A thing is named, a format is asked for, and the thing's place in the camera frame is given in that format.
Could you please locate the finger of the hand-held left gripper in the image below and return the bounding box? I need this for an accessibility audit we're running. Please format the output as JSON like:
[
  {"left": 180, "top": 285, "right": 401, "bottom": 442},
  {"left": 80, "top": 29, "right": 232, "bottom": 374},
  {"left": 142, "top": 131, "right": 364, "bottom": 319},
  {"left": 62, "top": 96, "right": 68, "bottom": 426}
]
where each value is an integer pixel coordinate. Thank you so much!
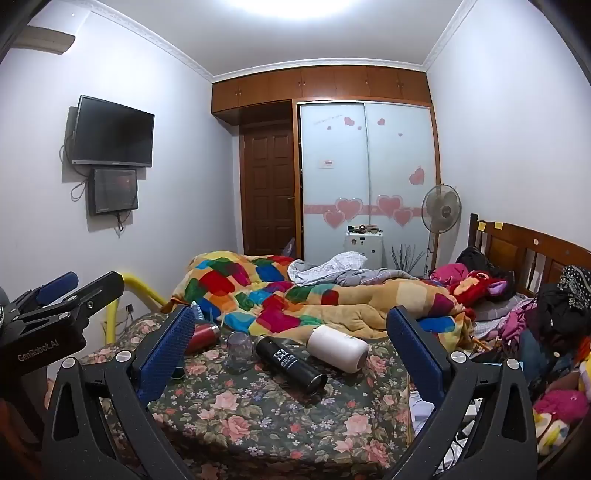
[
  {"left": 23, "top": 271, "right": 126, "bottom": 334},
  {"left": 7, "top": 271, "right": 79, "bottom": 320}
]

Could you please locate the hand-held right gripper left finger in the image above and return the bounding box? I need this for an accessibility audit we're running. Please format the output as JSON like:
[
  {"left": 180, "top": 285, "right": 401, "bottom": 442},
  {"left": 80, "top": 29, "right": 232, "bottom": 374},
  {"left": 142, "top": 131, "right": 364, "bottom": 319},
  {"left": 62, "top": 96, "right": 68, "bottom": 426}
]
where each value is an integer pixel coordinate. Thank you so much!
[{"left": 41, "top": 305, "right": 197, "bottom": 480}]

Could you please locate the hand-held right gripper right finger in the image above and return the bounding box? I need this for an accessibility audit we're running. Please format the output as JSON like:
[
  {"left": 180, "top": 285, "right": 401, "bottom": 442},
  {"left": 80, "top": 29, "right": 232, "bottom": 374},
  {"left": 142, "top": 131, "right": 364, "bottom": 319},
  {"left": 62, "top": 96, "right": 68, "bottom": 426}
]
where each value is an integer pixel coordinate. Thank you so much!
[{"left": 385, "top": 305, "right": 539, "bottom": 480}]

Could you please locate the clear glass cup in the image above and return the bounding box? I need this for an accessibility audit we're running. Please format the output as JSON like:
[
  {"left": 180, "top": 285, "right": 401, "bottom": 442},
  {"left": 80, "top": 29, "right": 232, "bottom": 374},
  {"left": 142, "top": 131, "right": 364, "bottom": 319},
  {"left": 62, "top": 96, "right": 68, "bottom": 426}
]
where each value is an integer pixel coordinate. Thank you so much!
[{"left": 226, "top": 331, "right": 257, "bottom": 375}]

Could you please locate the black cup with white label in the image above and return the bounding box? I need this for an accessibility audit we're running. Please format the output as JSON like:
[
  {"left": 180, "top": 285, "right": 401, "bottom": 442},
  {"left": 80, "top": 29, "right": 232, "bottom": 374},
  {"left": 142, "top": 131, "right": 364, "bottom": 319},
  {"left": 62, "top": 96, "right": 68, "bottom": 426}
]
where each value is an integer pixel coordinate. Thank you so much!
[{"left": 255, "top": 335, "right": 329, "bottom": 394}]

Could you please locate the red metal bottle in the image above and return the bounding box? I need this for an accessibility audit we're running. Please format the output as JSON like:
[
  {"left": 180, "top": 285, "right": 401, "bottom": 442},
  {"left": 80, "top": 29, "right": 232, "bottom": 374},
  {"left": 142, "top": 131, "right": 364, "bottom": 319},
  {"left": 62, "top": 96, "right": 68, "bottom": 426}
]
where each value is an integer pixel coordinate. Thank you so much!
[{"left": 185, "top": 323, "right": 222, "bottom": 356}]

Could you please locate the pink cloth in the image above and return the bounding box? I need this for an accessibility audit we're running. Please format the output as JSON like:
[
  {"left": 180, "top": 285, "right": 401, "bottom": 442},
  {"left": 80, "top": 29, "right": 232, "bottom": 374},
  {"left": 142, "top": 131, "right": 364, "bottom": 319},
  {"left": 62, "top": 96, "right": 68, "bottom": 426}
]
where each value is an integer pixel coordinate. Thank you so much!
[{"left": 431, "top": 263, "right": 472, "bottom": 285}]

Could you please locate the red plush toy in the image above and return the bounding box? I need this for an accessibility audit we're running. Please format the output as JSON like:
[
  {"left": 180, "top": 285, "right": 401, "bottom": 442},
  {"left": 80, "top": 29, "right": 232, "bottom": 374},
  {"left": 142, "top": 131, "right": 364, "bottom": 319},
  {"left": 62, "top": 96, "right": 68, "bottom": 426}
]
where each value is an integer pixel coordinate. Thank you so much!
[{"left": 447, "top": 270, "right": 516, "bottom": 308}]

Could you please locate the bundle of dry twigs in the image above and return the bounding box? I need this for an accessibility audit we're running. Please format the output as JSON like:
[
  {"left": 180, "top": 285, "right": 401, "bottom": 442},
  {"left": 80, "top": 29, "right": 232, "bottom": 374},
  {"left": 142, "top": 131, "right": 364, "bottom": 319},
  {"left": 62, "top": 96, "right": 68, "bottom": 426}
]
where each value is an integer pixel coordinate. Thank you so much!
[{"left": 390, "top": 244, "right": 428, "bottom": 278}]

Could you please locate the black bag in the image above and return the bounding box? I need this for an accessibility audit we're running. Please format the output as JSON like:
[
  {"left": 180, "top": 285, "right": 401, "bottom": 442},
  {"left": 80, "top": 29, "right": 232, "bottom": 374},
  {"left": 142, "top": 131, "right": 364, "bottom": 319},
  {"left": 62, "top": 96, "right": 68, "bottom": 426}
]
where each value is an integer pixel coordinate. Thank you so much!
[{"left": 456, "top": 246, "right": 496, "bottom": 274}]

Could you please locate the grey crumpled cloth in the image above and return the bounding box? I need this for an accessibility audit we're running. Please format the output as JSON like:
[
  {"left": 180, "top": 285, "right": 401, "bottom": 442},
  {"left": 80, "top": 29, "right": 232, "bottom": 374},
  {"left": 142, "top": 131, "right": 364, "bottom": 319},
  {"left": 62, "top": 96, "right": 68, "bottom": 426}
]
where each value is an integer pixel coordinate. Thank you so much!
[{"left": 287, "top": 251, "right": 419, "bottom": 287}]

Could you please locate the colourful patchwork quilt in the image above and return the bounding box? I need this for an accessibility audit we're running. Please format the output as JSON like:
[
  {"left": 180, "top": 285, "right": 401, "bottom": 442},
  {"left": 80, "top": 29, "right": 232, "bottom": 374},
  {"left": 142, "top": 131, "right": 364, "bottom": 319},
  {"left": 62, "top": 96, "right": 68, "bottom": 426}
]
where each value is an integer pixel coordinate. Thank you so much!
[{"left": 170, "top": 250, "right": 477, "bottom": 345}]

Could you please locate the pile of clothes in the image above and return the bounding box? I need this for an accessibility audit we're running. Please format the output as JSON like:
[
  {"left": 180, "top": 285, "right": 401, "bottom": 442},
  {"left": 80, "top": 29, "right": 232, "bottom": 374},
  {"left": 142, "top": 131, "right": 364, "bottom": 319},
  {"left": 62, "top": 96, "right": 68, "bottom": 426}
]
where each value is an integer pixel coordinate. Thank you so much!
[{"left": 475, "top": 265, "right": 591, "bottom": 416}]

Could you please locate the wooden bed headboard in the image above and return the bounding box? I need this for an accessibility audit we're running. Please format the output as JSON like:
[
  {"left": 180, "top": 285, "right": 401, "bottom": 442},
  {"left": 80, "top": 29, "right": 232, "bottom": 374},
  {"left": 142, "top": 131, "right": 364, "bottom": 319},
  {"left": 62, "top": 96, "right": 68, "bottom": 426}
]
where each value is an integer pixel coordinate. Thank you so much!
[{"left": 467, "top": 213, "right": 591, "bottom": 297}]

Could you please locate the standing electric fan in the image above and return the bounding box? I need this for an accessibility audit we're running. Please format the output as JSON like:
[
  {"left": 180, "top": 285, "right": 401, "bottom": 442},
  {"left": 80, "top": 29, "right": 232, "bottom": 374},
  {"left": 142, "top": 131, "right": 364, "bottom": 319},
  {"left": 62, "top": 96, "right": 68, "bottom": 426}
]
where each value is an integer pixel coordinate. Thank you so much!
[{"left": 420, "top": 184, "right": 463, "bottom": 278}]

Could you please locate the yellow and white plush toy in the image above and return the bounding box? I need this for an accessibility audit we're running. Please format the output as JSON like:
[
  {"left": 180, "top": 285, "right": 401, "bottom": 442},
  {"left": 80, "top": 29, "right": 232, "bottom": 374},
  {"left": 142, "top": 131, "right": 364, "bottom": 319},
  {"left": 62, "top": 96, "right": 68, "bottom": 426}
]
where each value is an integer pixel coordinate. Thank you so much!
[{"left": 533, "top": 411, "right": 578, "bottom": 457}]

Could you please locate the sliding wardrobe with heart stickers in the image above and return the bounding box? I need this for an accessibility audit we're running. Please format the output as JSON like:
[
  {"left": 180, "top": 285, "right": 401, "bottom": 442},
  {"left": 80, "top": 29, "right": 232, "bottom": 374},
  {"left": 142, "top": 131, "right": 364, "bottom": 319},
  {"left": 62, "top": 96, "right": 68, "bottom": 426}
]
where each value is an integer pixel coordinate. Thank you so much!
[{"left": 294, "top": 99, "right": 442, "bottom": 278}]

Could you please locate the brown wooden door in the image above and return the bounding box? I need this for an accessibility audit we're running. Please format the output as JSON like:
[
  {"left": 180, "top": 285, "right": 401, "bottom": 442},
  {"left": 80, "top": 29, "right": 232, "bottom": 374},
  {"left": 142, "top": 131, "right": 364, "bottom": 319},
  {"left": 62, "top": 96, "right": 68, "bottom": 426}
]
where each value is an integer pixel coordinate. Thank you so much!
[{"left": 239, "top": 124, "right": 297, "bottom": 257}]

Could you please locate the wooden overhead cabinet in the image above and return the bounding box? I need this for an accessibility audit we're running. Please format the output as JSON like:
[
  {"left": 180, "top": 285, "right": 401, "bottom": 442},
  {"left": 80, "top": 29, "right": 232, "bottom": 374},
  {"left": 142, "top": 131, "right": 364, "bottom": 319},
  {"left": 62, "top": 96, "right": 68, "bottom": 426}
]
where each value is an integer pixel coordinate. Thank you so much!
[{"left": 211, "top": 65, "right": 434, "bottom": 126}]

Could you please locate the yellow curved rail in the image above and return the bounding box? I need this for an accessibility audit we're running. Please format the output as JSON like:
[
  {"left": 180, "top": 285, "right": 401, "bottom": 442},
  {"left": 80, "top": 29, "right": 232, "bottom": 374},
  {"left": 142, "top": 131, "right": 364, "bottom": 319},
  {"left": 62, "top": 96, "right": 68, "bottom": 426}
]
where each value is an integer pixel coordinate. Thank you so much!
[{"left": 103, "top": 272, "right": 170, "bottom": 345}]

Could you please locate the small wall-mounted black monitor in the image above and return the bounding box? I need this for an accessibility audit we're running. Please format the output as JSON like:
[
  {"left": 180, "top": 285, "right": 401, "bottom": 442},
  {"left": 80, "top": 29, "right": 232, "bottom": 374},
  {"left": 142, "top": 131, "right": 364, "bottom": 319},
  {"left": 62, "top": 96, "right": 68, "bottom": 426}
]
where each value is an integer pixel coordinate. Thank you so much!
[{"left": 88, "top": 167, "right": 140, "bottom": 217}]

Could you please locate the black television cable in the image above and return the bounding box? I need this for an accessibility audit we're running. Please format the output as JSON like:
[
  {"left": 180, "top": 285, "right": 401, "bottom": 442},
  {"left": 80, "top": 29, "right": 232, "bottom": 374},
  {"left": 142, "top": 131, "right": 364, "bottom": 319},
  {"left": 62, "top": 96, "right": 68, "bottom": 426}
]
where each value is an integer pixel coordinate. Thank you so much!
[{"left": 59, "top": 131, "right": 94, "bottom": 202}]

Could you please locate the wall-mounted black television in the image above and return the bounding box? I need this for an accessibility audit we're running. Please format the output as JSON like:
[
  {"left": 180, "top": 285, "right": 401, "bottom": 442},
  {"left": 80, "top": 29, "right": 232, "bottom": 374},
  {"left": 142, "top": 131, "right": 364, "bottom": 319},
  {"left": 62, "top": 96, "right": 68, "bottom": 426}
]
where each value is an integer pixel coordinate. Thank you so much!
[{"left": 71, "top": 95, "right": 156, "bottom": 168}]

